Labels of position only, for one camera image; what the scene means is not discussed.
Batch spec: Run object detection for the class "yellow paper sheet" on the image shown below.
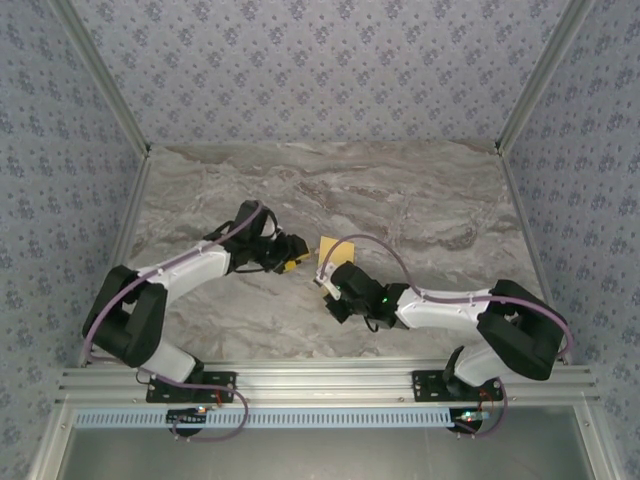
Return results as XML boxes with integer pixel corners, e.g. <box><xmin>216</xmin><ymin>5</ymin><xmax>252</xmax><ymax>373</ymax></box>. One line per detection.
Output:
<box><xmin>318</xmin><ymin>235</ymin><xmax>358</xmax><ymax>267</ymax></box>

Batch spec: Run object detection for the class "grey metal sheet panel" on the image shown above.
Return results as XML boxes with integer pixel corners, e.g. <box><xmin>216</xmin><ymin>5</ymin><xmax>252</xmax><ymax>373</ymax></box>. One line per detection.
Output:
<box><xmin>55</xmin><ymin>427</ymin><xmax>599</xmax><ymax>480</ymax></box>

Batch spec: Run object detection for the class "small black controller board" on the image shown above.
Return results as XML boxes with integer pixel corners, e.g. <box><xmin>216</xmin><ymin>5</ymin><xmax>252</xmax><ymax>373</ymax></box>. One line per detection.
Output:
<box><xmin>448</xmin><ymin>407</ymin><xmax>495</xmax><ymax>435</ymax></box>
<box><xmin>165</xmin><ymin>406</ymin><xmax>208</xmax><ymax>429</ymax></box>

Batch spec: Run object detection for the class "white right camera mount bracket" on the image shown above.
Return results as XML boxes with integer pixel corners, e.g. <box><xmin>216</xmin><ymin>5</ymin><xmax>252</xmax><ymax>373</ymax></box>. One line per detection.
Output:
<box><xmin>312</xmin><ymin>267</ymin><xmax>346</xmax><ymax>302</ymax></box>

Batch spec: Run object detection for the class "long aluminium base rail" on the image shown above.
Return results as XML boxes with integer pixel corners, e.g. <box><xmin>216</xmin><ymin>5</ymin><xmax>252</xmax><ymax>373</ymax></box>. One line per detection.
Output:
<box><xmin>55</xmin><ymin>355</ymin><xmax>602</xmax><ymax>407</ymax></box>

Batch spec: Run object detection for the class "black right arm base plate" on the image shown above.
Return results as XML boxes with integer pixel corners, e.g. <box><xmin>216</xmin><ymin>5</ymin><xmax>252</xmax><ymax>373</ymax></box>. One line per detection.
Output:
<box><xmin>409</xmin><ymin>368</ymin><xmax>504</xmax><ymax>404</ymax></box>

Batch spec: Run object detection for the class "white slotted cable duct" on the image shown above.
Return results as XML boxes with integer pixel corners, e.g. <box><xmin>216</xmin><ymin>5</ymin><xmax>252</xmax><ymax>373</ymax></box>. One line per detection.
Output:
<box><xmin>73</xmin><ymin>406</ymin><xmax>496</xmax><ymax>430</ymax></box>

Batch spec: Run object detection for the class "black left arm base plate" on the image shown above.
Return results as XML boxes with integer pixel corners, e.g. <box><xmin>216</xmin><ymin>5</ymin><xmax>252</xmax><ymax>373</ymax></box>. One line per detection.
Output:
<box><xmin>144</xmin><ymin>369</ymin><xmax>238</xmax><ymax>405</ymax></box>

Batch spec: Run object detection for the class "aluminium side rail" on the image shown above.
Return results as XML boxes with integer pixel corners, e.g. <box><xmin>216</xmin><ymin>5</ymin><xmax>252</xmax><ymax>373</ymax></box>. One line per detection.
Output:
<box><xmin>494</xmin><ymin>148</ymin><xmax>574</xmax><ymax>367</ymax></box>
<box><xmin>76</xmin><ymin>148</ymin><xmax>155</xmax><ymax>369</ymax></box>

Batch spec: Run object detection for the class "aluminium corner post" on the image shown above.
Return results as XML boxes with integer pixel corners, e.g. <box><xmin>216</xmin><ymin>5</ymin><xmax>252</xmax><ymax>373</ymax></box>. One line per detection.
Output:
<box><xmin>52</xmin><ymin>0</ymin><xmax>152</xmax><ymax>157</ymax></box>
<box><xmin>494</xmin><ymin>0</ymin><xmax>600</xmax><ymax>152</ymax></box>

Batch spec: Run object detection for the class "aluminium lower frame bar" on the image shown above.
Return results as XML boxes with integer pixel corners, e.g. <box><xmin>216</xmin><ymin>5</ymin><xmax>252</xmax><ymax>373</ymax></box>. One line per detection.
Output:
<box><xmin>569</xmin><ymin>399</ymin><xmax>619</xmax><ymax>480</ymax></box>
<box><xmin>27</xmin><ymin>399</ymin><xmax>76</xmax><ymax>480</ymax></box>

